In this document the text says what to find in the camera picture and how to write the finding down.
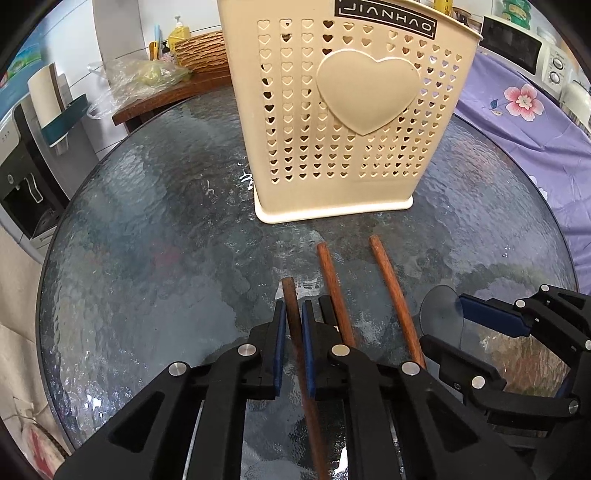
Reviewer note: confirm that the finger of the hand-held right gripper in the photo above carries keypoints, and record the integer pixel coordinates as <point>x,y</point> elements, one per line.
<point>494,316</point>
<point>461,364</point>

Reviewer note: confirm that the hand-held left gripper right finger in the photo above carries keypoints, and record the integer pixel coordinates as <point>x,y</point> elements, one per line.
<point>308,350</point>

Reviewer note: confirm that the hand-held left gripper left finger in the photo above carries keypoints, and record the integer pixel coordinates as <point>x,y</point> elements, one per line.
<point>278,350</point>

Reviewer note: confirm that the red wooden chopstick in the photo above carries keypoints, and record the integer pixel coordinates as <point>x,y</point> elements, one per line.
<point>392,286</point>
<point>292,314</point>
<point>332,286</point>

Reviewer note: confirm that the clear plastic spoon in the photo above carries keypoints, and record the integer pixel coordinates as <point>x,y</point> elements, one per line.
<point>438,309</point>

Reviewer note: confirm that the beige plastic utensil holder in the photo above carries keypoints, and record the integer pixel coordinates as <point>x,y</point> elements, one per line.
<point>295,115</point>

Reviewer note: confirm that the purple floral cloth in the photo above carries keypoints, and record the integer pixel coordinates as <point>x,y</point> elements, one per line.
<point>531,152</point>

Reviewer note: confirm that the white kettle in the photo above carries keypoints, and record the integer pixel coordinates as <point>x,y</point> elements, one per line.
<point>577,101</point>

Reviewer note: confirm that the pink patterned cloth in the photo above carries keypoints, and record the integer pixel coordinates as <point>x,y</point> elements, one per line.
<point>37,443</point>

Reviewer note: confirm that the beige cloth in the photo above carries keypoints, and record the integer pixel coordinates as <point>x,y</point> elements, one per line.
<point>18,300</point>

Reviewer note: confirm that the white microwave oven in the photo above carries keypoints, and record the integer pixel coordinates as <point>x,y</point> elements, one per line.
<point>512,41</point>

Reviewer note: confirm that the wooden counter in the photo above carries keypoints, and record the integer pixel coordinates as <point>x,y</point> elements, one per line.
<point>152,104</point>

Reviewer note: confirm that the water dispenser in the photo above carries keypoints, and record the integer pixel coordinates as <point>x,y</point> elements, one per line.
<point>23,184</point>

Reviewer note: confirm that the stack of green bowls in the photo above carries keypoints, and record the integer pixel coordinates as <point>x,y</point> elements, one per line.
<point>515,11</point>

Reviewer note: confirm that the woven-pattern basin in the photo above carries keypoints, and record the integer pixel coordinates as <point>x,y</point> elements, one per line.
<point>203,50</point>

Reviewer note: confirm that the clear plastic bag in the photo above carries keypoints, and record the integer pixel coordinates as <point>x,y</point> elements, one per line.
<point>138,74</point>

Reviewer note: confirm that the yellow wrap roll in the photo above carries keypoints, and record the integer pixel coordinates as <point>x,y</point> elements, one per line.
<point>443,5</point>

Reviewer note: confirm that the yellow soap pump bottle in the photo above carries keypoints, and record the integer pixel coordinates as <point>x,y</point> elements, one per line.
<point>179,37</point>

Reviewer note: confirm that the teal wall holder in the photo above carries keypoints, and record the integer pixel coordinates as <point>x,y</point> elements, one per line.
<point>64,122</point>

